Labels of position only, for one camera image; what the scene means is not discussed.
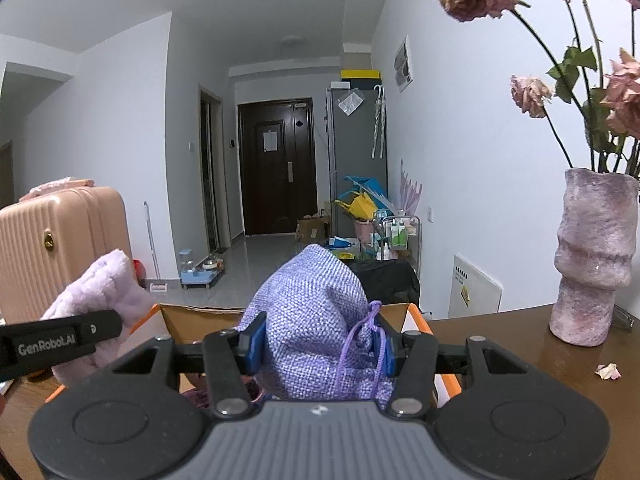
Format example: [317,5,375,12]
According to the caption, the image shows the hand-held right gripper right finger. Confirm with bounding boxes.
[372,312,528,420]

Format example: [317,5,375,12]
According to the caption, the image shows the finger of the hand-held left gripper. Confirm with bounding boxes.
[0,310,123,382]

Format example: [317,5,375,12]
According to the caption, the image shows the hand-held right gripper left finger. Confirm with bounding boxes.
[112,311,268,420]

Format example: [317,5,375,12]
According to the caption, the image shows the orange cardboard box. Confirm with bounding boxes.
[45,302,461,408]

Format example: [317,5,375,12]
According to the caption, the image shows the purple woven drawstring bag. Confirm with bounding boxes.
[235,244,398,401]

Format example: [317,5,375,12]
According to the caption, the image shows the pink plush toy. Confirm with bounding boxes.
[40,249,157,386]

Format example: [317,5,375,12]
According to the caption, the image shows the black bag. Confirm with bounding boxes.
[345,258,422,311]

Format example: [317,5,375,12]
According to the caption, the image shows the blue pet feeder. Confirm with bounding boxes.
[179,248,226,289]

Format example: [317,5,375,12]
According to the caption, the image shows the pink ribbed suitcase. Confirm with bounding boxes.
[0,186,135,326]

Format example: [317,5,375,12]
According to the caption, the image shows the white mop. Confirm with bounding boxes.
[143,200,169,294]

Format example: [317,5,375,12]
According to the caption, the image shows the trolley cart with bottles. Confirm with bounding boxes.
[372,210,423,261]

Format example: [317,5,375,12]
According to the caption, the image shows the pink plastic bucket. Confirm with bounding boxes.
[354,217,376,246]

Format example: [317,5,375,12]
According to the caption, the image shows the brown cardboard carton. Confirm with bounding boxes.
[296,215,331,245]

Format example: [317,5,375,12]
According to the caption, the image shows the yellow plastic stool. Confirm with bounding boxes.
[334,195,376,221]

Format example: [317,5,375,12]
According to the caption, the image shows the dark wooden entrance door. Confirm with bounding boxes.
[237,98,316,237]

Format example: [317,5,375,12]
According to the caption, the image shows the pink folded cloth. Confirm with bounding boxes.
[19,176,96,203]

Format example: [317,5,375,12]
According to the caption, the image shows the purple feather decoration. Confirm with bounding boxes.
[400,158,425,216]

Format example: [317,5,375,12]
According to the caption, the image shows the blue plastic stool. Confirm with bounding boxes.
[336,175,388,211]

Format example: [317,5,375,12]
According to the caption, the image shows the brown room door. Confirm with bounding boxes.
[0,140,15,206]

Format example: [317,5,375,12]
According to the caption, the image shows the dark side door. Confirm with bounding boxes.
[200,85,223,256]

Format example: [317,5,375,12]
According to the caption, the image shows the grey refrigerator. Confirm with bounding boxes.
[326,77,388,238]

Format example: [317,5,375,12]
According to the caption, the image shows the pink textured vase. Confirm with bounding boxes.
[549,167,640,347]

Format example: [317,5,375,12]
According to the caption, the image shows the white folded umbrella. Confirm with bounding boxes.
[371,85,388,159]

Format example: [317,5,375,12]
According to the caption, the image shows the dark small object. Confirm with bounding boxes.
[612,304,635,331]

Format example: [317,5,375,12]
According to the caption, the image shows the clear plastic bag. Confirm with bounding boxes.
[337,89,365,116]

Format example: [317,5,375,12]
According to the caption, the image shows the yellow black box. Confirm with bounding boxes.
[341,67,384,90]

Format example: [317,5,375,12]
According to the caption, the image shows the white electrical wall panel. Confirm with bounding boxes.
[393,35,416,93]

